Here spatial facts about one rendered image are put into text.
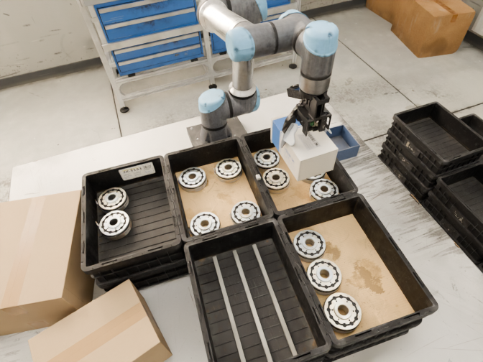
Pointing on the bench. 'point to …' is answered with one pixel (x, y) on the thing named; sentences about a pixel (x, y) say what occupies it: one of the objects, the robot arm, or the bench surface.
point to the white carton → (305, 150)
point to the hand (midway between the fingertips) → (302, 138)
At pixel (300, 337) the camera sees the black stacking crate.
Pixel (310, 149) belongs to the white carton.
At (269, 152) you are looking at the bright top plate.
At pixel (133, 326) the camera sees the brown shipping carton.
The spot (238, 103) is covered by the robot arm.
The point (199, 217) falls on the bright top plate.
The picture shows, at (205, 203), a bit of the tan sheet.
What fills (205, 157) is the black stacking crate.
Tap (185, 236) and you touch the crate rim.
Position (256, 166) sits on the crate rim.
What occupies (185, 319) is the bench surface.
